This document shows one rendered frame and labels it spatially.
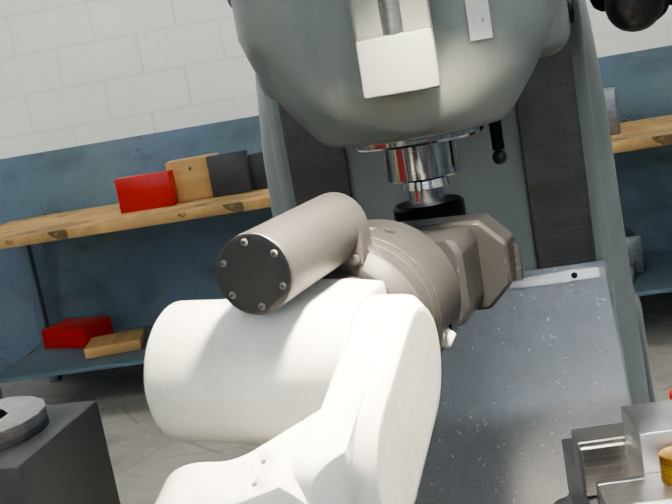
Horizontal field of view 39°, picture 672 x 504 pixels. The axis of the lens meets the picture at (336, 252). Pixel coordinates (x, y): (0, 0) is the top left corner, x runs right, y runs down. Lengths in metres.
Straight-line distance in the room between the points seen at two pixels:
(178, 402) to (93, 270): 4.84
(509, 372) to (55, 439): 0.49
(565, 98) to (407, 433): 0.66
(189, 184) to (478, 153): 3.56
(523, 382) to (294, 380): 0.62
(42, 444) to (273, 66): 0.30
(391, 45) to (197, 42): 4.49
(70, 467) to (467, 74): 0.39
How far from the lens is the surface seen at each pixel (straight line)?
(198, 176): 4.50
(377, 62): 0.50
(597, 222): 1.03
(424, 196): 0.62
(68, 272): 5.32
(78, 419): 0.73
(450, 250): 0.54
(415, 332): 0.40
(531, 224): 1.02
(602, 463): 0.72
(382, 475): 0.36
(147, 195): 4.49
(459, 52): 0.54
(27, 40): 5.26
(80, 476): 0.73
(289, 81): 0.56
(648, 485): 0.65
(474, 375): 1.00
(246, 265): 0.39
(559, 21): 0.74
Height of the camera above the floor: 1.36
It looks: 11 degrees down
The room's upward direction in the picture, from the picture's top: 10 degrees counter-clockwise
